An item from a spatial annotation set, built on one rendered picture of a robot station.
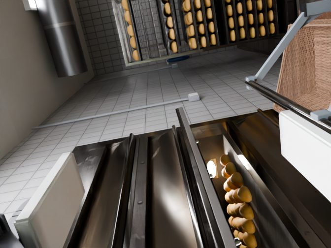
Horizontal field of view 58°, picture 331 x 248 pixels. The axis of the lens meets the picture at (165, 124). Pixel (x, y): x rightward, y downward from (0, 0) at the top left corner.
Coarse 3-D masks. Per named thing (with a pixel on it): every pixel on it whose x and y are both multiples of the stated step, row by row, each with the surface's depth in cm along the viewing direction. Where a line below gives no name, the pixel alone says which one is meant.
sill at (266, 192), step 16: (224, 128) 172; (240, 144) 148; (256, 160) 129; (256, 176) 121; (272, 192) 105; (288, 208) 96; (288, 224) 93; (304, 224) 88; (304, 240) 82; (320, 240) 81
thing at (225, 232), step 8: (184, 112) 165; (184, 120) 152; (192, 136) 129; (192, 144) 122; (200, 160) 106; (200, 168) 101; (208, 176) 95; (208, 184) 91; (208, 192) 87; (216, 200) 82; (216, 208) 79; (216, 216) 76; (224, 216) 75; (224, 224) 72; (224, 232) 70; (224, 240) 67; (232, 240) 66
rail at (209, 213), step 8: (176, 112) 170; (184, 128) 141; (184, 136) 132; (192, 152) 115; (192, 160) 108; (200, 176) 97; (200, 184) 92; (200, 192) 88; (208, 200) 83; (208, 208) 80; (208, 216) 77; (216, 224) 73; (216, 232) 71; (216, 240) 68
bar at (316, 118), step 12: (324, 0) 102; (300, 12) 106; (312, 12) 103; (324, 12) 103; (300, 24) 105; (288, 36) 106; (276, 48) 108; (276, 60) 108; (264, 72) 110; (252, 84) 105; (264, 96) 95; (276, 96) 86; (288, 108) 77; (300, 108) 72; (312, 120) 66; (324, 120) 63
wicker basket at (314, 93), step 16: (304, 32) 167; (320, 32) 162; (288, 48) 169; (304, 48) 170; (320, 48) 164; (288, 64) 172; (320, 64) 168; (288, 80) 175; (304, 80) 175; (320, 80) 171; (288, 96) 178; (304, 96) 175; (320, 96) 166
